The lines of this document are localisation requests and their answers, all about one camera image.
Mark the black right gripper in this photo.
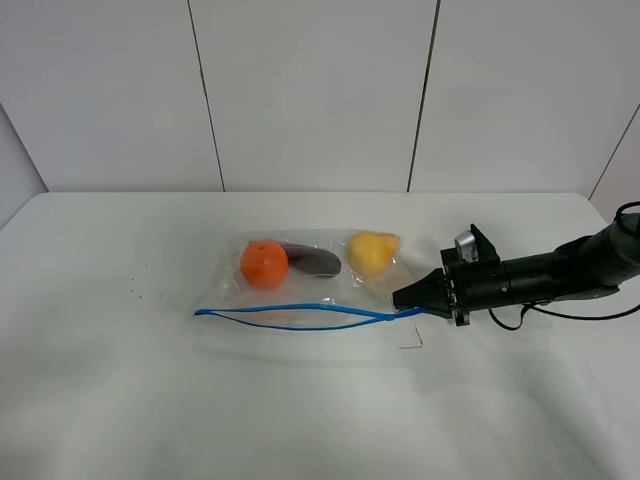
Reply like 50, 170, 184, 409
392, 224, 510, 326

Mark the clear zip bag blue seal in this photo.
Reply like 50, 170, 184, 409
188, 229, 424, 350

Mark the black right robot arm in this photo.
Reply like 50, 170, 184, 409
392, 202, 639, 331

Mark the yellow pear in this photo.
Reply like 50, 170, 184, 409
347, 231, 400, 277

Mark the dark purple eggplant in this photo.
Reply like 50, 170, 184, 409
280, 243, 342, 278

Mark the orange fruit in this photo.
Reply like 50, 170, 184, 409
240, 239, 289, 290

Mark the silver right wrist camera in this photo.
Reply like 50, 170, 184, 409
454, 230, 479, 263

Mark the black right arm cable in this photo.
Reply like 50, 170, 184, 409
487, 201, 640, 331

